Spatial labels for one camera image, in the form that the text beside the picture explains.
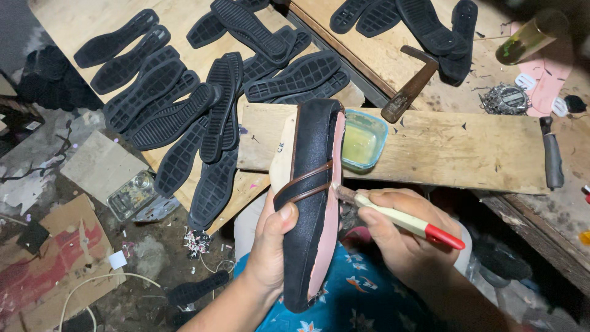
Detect person's left hand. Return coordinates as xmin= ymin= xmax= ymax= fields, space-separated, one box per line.
xmin=242 ymin=189 xmax=300 ymax=301

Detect person's right hand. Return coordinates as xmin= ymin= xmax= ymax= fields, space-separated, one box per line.
xmin=356 ymin=187 xmax=474 ymax=296

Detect glue brush cream red handle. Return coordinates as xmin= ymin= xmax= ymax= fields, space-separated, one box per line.
xmin=333 ymin=183 xmax=466 ymax=251

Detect black shoe with brown straps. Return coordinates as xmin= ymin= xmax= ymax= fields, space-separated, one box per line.
xmin=272 ymin=98 xmax=347 ymax=314

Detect blue floral garment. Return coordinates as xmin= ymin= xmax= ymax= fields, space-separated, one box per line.
xmin=233 ymin=239 xmax=436 ymax=332

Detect heap of paper scraps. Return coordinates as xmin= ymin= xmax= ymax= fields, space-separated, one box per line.
xmin=184 ymin=229 xmax=213 ymax=259

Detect black rubber sole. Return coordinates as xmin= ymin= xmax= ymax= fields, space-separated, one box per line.
xmin=329 ymin=0 xmax=375 ymax=35
xmin=166 ymin=269 xmax=230 ymax=308
xmin=355 ymin=0 xmax=402 ymax=39
xmin=437 ymin=0 xmax=479 ymax=87
xmin=395 ymin=0 xmax=469 ymax=59

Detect wooden plank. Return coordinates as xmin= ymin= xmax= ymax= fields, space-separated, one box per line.
xmin=236 ymin=102 xmax=552 ymax=196

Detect blue plastic glue container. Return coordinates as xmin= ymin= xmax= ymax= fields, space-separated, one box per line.
xmin=341 ymin=109 xmax=389 ymax=172

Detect clear glass dish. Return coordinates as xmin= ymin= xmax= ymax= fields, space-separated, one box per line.
xmin=106 ymin=169 xmax=160 ymax=222

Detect small white paper square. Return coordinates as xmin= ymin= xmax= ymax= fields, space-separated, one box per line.
xmin=108 ymin=250 xmax=128 ymax=271

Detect wooden workbench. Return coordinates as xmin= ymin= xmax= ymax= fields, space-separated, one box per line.
xmin=288 ymin=0 xmax=590 ymax=297

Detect rusty hammer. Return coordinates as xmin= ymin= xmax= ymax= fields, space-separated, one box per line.
xmin=381 ymin=45 xmax=440 ymax=124

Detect pile of black rubber soles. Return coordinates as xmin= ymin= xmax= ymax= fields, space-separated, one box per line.
xmin=73 ymin=0 xmax=351 ymax=231

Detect round tin of tacks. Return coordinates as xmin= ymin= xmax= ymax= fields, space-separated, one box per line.
xmin=479 ymin=82 xmax=533 ymax=116

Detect grey cardboard sheet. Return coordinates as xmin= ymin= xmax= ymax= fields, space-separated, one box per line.
xmin=60 ymin=130 xmax=151 ymax=206

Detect small white plastic piece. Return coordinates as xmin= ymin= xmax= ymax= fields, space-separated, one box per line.
xmin=514 ymin=72 xmax=537 ymax=92
xmin=551 ymin=96 xmax=569 ymax=118

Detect cardboard carton with red print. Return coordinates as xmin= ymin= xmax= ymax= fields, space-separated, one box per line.
xmin=0 ymin=193 xmax=127 ymax=332

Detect small black lump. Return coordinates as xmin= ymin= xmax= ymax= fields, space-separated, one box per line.
xmin=564 ymin=94 xmax=588 ymax=114

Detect pink insoles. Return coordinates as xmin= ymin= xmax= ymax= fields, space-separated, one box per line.
xmin=511 ymin=22 xmax=575 ymax=119

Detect black square scrap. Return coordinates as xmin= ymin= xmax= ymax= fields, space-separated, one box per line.
xmin=17 ymin=221 xmax=50 ymax=255

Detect glass bottle with yellow liquid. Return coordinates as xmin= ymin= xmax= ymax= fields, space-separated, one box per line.
xmin=495 ymin=9 xmax=571 ymax=66

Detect heap of black shoe parts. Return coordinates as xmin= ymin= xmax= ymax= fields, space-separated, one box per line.
xmin=18 ymin=44 xmax=105 ymax=112

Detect plywood board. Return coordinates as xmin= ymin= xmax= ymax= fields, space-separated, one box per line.
xmin=28 ymin=0 xmax=366 ymax=237

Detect grey handled knife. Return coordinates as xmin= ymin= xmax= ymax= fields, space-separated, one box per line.
xmin=539 ymin=116 xmax=566 ymax=191

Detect white cable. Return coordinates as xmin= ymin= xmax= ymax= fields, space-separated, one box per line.
xmin=58 ymin=272 xmax=163 ymax=332

